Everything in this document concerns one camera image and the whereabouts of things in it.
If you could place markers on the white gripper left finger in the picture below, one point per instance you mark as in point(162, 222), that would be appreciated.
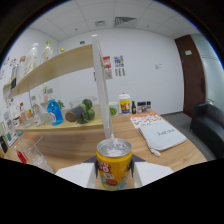
point(78, 173)

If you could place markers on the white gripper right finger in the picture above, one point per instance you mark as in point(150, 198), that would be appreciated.
point(150, 171)

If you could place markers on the yellow orange juice can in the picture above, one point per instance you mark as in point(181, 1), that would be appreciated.
point(114, 166)

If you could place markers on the clear glass cup with ice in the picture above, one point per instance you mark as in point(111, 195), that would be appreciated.
point(35, 156)

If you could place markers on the yellow cup with white lid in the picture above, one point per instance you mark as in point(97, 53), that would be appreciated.
point(124, 105)

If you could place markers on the white and green cup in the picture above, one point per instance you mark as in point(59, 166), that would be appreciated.
point(114, 110)

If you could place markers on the white folded cloth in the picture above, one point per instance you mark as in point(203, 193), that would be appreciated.
point(163, 136)

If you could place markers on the orange printed menu sheet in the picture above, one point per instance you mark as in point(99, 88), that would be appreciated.
point(145, 120)

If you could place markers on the dark wooden muddler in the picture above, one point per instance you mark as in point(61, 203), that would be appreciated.
point(74, 114)

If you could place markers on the glass jar of limes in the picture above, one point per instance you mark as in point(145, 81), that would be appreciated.
point(87, 110)

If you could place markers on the blue liquid bottle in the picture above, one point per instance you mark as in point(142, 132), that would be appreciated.
point(55, 113)

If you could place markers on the dark sauce bottle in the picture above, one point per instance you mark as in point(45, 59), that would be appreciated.
point(133, 108)

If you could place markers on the clear bottle with red label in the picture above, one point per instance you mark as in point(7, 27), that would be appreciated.
point(37, 115)

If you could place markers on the black armchair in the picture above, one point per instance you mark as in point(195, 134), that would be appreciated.
point(208, 130)

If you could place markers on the brown door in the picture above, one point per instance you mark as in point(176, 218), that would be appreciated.
point(191, 76)

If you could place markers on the two-tier wooden white-frame shelf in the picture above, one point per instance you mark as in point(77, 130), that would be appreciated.
point(60, 66)

